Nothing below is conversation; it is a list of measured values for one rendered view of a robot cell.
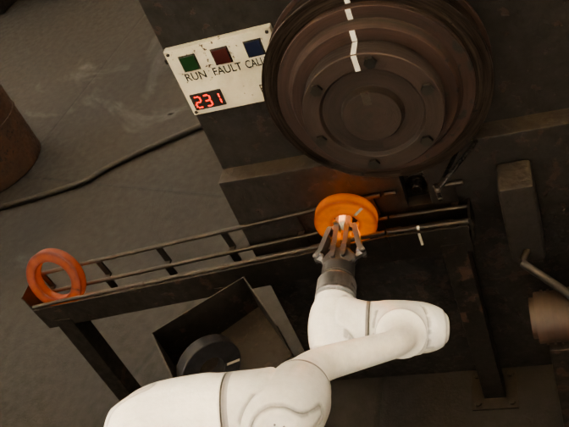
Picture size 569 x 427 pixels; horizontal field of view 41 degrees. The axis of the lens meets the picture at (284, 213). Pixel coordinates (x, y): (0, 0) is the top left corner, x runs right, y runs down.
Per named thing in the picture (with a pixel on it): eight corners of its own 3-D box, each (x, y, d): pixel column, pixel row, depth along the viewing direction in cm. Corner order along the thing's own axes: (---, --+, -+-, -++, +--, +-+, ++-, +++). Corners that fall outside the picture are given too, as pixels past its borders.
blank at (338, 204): (355, 244, 195) (354, 254, 193) (303, 219, 191) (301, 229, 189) (390, 210, 185) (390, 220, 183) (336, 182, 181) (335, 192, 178)
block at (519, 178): (509, 233, 191) (494, 160, 177) (543, 229, 189) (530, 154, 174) (512, 264, 184) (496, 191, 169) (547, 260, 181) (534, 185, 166)
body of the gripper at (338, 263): (323, 293, 176) (328, 262, 182) (360, 289, 173) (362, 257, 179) (314, 272, 171) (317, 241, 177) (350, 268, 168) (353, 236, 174)
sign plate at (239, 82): (196, 110, 186) (164, 47, 175) (296, 90, 177) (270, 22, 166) (194, 116, 184) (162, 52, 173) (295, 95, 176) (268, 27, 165)
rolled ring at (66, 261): (59, 243, 218) (65, 239, 221) (13, 263, 225) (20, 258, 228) (91, 298, 222) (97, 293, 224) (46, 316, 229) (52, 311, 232)
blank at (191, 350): (178, 400, 178) (184, 408, 176) (173, 346, 171) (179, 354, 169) (236, 376, 186) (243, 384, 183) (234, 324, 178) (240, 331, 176)
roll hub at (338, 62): (328, 164, 167) (285, 57, 150) (456, 142, 158) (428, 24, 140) (324, 181, 163) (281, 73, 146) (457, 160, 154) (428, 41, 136)
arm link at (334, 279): (361, 311, 169) (362, 290, 173) (349, 285, 163) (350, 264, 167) (321, 315, 172) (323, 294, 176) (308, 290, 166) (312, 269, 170)
